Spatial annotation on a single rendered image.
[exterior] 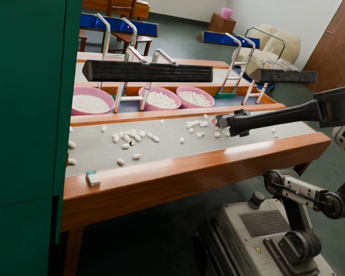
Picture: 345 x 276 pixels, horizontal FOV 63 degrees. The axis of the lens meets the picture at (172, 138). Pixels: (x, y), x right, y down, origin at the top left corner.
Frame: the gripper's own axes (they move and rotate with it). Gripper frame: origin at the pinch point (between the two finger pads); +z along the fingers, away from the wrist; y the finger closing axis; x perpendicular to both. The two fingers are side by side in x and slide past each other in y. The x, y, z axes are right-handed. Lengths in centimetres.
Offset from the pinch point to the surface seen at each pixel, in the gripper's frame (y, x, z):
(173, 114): 23.0, -6.2, 7.2
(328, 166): -212, 65, 36
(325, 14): -440, -176, 133
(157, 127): 37.0, 0.3, 3.4
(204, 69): 24.4, -24.9, -22.5
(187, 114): 13.7, -5.6, 6.4
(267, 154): -13.2, 20.8, -26.7
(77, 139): 80, 2, 2
